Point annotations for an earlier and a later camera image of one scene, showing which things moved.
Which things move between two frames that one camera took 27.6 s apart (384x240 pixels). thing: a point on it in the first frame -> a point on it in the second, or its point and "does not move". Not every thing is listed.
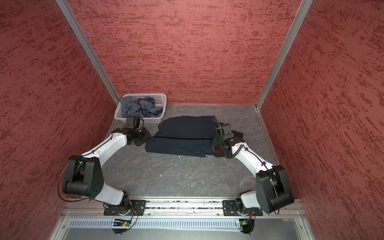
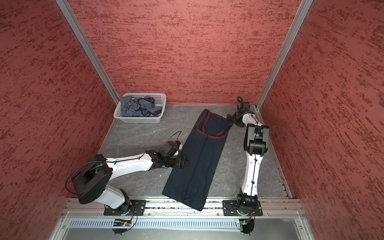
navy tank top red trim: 185,136 -> 190,185
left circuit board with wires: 120,222 does not move
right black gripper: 214,141 -> 233,119
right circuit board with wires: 248,225 does not move
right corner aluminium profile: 304,7 does not move
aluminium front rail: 94,208 does not move
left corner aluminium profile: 95,62 does not move
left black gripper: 147,136 -> 180,162
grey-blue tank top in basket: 144,106 does not move
